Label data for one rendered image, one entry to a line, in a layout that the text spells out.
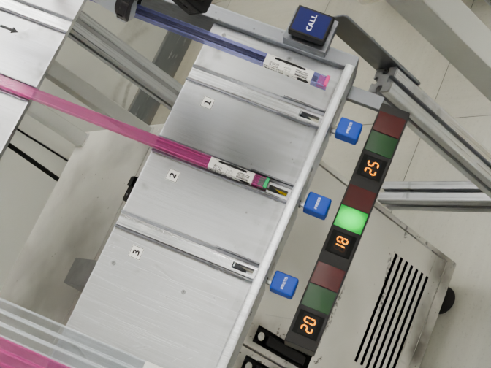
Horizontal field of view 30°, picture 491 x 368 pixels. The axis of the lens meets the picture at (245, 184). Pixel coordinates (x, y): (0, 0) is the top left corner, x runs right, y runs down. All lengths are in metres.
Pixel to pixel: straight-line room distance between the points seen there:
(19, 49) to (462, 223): 1.07
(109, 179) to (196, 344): 0.77
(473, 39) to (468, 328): 0.60
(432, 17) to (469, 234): 0.62
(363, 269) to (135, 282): 0.63
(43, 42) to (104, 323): 0.40
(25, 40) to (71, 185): 0.71
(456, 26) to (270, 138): 0.45
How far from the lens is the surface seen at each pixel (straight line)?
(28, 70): 1.27
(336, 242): 1.15
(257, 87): 1.21
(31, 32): 1.30
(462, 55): 1.56
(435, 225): 2.04
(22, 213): 3.09
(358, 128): 1.18
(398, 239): 1.73
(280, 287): 1.11
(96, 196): 1.83
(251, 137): 1.19
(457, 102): 2.21
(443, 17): 1.50
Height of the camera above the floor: 1.37
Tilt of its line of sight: 31 degrees down
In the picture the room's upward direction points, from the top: 55 degrees counter-clockwise
